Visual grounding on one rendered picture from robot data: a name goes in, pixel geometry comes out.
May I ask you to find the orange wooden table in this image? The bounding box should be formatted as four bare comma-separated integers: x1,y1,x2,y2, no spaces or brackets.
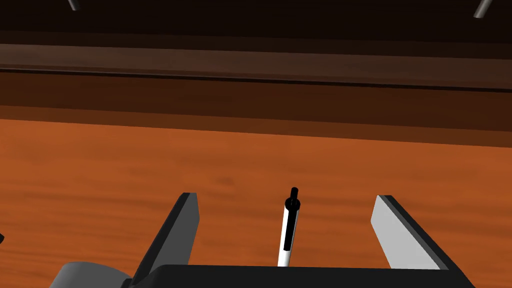
0,104,512,288

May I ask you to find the white and black pen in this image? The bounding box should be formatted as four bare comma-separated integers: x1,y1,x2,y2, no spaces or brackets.
277,186,301,268

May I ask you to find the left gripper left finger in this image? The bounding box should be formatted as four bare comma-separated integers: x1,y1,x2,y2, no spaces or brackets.
131,192,201,286

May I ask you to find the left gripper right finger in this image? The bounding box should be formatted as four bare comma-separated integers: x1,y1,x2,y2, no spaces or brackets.
370,194,458,271

